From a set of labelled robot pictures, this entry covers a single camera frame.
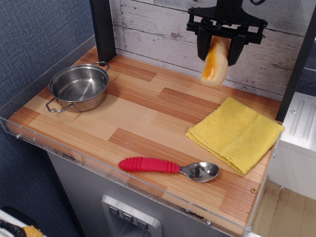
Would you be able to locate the yellow folded cloth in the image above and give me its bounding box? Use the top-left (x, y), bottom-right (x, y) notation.
top-left (186, 97), bottom-right (285, 175)

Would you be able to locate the clear acrylic table guard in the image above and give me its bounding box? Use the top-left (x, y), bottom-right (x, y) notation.
top-left (0, 34), bottom-right (282, 235)

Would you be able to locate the red handled metal spoon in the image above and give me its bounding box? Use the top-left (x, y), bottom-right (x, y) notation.
top-left (118, 157), bottom-right (219, 183)

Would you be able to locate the white shelf unit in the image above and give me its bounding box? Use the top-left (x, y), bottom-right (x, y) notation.
top-left (268, 92), bottom-right (316, 199)

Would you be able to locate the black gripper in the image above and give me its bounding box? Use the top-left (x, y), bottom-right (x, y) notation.
top-left (187, 0), bottom-right (268, 66)

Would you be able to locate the black left frame post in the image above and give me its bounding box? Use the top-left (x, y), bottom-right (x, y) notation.
top-left (89, 0), bottom-right (117, 62)

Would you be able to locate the small steel pot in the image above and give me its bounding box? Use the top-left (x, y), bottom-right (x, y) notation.
top-left (46, 61), bottom-right (110, 113)

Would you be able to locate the black right frame post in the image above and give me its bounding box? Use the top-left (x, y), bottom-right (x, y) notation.
top-left (276, 8), bottom-right (316, 122)

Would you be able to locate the toy bread loaf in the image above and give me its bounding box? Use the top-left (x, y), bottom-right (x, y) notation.
top-left (200, 36), bottom-right (231, 87)

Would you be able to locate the grey toy fridge cabinet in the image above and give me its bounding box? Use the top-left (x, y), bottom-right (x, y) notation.
top-left (48, 153), bottom-right (226, 237)

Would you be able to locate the black frame post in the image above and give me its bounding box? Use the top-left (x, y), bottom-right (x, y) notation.
top-left (276, 8), bottom-right (316, 122)
top-left (89, 0), bottom-right (117, 62)

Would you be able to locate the orange yellow object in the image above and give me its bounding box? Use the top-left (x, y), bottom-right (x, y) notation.
top-left (22, 226), bottom-right (44, 237)

